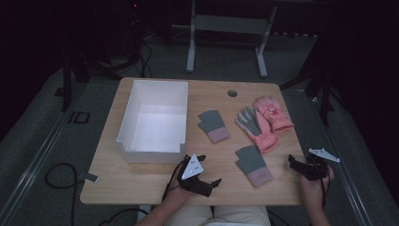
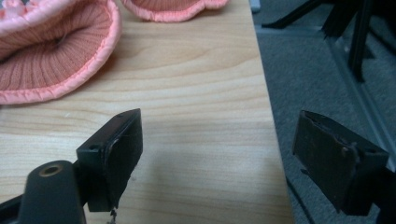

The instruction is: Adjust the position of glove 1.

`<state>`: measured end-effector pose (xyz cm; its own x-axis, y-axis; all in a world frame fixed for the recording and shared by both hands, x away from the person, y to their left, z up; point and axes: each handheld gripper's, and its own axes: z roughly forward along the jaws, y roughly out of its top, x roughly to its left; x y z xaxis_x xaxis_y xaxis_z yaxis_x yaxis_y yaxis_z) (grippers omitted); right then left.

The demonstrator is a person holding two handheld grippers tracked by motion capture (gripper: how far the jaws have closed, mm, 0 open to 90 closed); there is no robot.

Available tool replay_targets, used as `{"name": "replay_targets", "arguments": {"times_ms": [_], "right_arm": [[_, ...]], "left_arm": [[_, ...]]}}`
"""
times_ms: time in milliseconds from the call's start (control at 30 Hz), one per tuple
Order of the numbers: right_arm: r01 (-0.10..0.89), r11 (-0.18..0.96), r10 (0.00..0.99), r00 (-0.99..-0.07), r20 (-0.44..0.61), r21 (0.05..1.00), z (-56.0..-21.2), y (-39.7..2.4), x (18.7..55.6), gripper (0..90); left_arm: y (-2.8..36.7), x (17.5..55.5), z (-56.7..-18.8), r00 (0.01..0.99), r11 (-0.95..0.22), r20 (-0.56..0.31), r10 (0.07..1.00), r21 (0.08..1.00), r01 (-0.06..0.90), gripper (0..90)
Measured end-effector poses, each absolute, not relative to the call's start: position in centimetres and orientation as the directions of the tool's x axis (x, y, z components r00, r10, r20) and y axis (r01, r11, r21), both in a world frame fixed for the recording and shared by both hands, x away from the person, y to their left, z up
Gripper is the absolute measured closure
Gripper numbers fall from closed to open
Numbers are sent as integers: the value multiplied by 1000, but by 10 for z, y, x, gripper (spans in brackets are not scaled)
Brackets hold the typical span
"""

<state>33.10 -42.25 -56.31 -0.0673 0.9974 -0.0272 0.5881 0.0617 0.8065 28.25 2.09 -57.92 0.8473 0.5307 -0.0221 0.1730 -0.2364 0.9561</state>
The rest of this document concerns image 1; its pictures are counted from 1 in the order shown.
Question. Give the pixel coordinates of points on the white storage box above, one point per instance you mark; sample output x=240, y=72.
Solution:
x=156, y=125

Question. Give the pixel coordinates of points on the pink glove with grey palm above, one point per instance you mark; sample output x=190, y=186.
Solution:
x=262, y=139

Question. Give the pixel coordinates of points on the grey metal floor rail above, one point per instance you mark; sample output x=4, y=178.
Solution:
x=342, y=169
x=34, y=163

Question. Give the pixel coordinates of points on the black floor bracket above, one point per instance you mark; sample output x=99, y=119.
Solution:
x=79, y=117

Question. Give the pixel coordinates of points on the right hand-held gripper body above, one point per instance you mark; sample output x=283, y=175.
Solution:
x=315, y=166

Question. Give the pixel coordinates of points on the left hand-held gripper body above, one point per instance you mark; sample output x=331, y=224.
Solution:
x=192, y=169

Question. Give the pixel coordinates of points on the person's right hand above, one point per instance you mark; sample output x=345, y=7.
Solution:
x=313, y=191

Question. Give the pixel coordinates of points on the black tripod stand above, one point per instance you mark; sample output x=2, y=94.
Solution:
x=66, y=84
x=324, y=91

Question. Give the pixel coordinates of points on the white metal desk frame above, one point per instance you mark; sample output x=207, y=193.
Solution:
x=230, y=24

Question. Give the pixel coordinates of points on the grey knit glove pink cuff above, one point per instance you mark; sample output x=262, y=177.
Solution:
x=213, y=124
x=252, y=163

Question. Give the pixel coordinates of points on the pink glove with red print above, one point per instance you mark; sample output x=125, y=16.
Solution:
x=276, y=116

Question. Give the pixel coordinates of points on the person's beige trousers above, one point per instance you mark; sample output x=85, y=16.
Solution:
x=216, y=216

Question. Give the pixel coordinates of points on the person's left hand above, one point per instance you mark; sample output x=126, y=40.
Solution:
x=177, y=194

